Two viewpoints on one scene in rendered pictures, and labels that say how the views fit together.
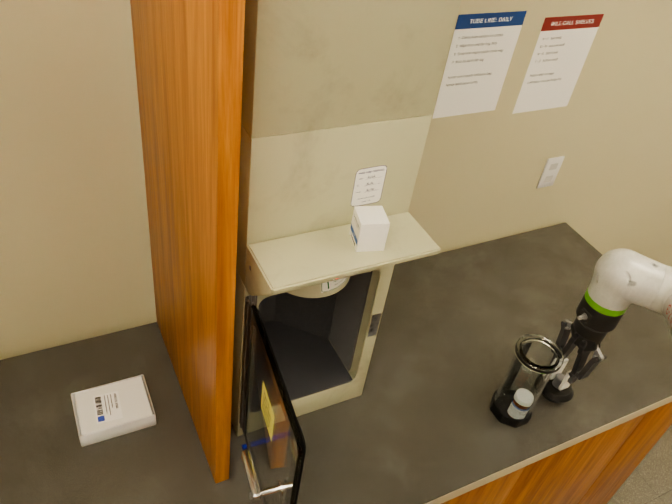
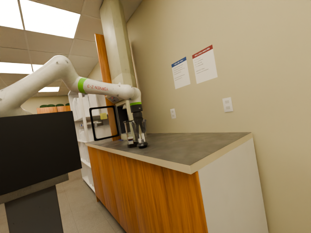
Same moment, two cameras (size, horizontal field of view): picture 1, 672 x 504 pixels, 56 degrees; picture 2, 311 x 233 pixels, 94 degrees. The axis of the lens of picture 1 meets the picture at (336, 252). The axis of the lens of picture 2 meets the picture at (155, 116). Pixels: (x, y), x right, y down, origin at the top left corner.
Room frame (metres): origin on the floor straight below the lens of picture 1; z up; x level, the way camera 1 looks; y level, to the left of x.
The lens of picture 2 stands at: (1.10, -1.75, 1.17)
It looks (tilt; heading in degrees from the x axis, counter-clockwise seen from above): 0 degrees down; 85
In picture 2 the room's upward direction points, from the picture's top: 10 degrees counter-clockwise
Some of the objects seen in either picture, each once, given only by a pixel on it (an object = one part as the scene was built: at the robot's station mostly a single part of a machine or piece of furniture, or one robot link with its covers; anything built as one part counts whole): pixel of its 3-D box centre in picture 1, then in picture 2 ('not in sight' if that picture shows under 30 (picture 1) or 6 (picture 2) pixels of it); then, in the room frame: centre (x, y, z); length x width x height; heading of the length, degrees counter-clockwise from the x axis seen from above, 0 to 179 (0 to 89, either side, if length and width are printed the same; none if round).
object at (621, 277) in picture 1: (621, 280); (133, 96); (1.07, -0.62, 1.35); 0.13 x 0.11 x 0.14; 72
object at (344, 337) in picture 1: (290, 304); (132, 117); (0.98, 0.08, 1.19); 0.26 x 0.24 x 0.35; 122
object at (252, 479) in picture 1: (260, 473); not in sight; (0.56, 0.06, 1.20); 0.10 x 0.05 x 0.03; 25
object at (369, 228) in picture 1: (369, 228); not in sight; (0.85, -0.05, 1.54); 0.05 x 0.05 x 0.06; 19
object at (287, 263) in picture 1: (342, 268); (115, 97); (0.83, -0.02, 1.46); 0.32 x 0.11 x 0.10; 122
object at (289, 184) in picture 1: (295, 259); (130, 107); (0.98, 0.08, 1.33); 0.32 x 0.25 x 0.77; 122
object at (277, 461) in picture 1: (266, 436); (104, 122); (0.64, 0.07, 1.19); 0.30 x 0.01 x 0.40; 25
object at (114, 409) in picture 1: (113, 409); not in sight; (0.79, 0.43, 0.96); 0.16 x 0.12 x 0.04; 122
